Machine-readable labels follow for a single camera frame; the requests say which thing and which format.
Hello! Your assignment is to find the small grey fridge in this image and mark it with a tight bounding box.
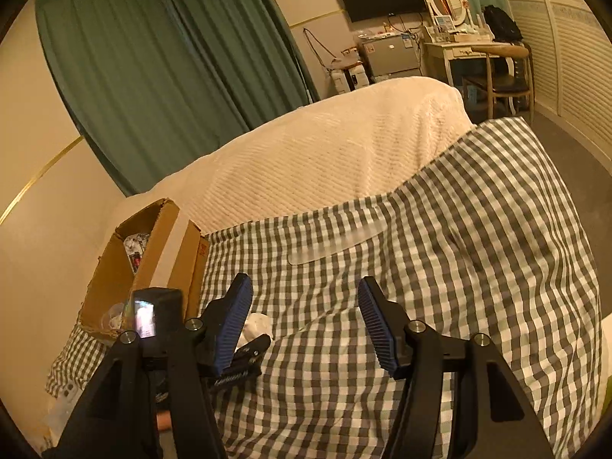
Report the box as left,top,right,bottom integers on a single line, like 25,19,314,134
361,37,422,82

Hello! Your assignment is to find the black bag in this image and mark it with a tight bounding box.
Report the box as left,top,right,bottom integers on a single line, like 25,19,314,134
483,5,524,43

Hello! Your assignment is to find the white dressing table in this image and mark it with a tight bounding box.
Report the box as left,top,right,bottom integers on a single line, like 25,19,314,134
423,37,516,122

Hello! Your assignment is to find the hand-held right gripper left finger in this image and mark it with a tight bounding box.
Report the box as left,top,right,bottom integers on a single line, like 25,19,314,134
45,272,254,459

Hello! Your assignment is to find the wooden chair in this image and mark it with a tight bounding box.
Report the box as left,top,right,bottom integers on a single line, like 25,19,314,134
461,44,535,122

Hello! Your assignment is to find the white cloth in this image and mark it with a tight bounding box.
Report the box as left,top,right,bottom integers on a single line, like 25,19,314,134
241,312,272,345

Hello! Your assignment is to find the clear plastic packet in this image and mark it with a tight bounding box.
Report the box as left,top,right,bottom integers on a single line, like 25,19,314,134
102,303,128,334

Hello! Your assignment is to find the grey checked cloth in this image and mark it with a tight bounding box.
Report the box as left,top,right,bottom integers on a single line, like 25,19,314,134
45,117,603,459

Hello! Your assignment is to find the patterned white packet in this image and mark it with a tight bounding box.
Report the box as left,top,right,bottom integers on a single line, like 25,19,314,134
123,232,155,274

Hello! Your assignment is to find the white textured bedspread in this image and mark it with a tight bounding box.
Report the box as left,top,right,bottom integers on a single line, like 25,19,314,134
115,75,476,244

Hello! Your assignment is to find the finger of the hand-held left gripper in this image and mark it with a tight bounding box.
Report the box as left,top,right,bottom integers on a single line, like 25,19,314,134
233,335,272,362

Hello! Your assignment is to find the brown cardboard box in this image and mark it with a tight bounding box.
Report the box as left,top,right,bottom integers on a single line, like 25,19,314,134
79,197,211,345

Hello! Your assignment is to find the white louvred wardrobe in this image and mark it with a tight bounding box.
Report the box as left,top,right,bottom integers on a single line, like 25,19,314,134
495,0,612,154

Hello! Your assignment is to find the white floor appliance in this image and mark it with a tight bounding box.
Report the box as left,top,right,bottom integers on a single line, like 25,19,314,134
332,67,353,95
350,64,372,90

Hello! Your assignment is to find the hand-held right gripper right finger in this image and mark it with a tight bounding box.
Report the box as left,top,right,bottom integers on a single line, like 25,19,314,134
358,275,558,459

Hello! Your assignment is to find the clear plastic strip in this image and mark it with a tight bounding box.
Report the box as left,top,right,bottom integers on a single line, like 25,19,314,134
288,227,388,266

